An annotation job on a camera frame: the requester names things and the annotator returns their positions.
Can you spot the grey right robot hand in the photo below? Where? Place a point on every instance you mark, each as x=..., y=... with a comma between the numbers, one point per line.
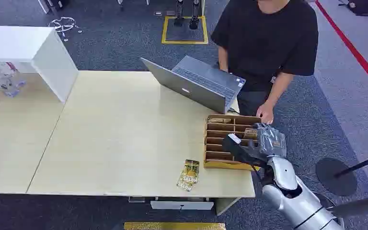
x=271, y=141

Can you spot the yellow printed card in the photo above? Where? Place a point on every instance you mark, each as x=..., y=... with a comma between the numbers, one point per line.
x=186, y=183
x=251, y=133
x=219, y=120
x=191, y=167

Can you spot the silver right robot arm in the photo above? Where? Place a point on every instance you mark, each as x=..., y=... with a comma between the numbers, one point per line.
x=293, y=196

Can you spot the person's hand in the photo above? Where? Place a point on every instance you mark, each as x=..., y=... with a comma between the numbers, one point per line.
x=265, y=112

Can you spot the wooden card box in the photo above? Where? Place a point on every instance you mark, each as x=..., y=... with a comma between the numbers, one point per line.
x=217, y=155

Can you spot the black round stand base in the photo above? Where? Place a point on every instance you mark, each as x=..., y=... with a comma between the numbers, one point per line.
x=333, y=177

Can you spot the grey laptop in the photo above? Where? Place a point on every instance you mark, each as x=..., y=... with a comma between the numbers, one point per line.
x=200, y=84

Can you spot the black barrier pole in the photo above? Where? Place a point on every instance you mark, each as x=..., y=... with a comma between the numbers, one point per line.
x=361, y=164
x=360, y=206

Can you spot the person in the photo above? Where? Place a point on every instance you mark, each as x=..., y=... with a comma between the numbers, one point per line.
x=266, y=41

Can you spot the white under-desk tray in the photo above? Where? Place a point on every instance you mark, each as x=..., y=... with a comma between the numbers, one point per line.
x=181, y=204

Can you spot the red floor tape line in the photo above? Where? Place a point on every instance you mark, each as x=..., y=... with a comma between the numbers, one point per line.
x=355, y=52

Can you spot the yellow floor mat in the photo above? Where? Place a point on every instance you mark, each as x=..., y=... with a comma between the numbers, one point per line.
x=174, y=226

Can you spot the yellow tape square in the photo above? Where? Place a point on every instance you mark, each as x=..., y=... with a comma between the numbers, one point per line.
x=185, y=41

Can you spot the black robot legs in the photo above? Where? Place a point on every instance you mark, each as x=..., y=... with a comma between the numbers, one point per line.
x=187, y=14

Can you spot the black bag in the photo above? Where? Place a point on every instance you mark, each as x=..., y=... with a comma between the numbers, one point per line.
x=363, y=6

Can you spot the white open shelf box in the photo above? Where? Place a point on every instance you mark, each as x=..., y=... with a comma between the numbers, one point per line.
x=34, y=50

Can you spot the clear plastic bag pile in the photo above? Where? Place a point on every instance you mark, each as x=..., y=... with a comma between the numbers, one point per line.
x=3, y=77

